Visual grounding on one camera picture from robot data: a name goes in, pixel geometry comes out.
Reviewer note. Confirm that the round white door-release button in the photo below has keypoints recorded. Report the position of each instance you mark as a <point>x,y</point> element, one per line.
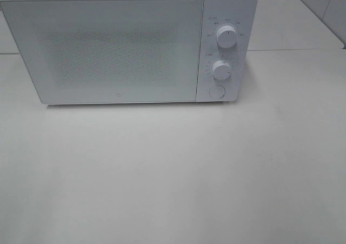
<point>217,92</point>

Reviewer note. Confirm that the white timer knob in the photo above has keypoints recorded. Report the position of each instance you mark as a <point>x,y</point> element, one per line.
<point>221,70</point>

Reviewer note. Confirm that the white microwave door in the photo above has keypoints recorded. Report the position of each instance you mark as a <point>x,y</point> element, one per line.
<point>109,51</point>

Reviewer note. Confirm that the upper white power knob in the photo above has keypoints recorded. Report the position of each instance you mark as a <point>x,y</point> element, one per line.
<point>226,36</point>

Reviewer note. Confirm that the white microwave oven body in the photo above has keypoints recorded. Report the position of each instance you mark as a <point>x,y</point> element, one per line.
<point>215,14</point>

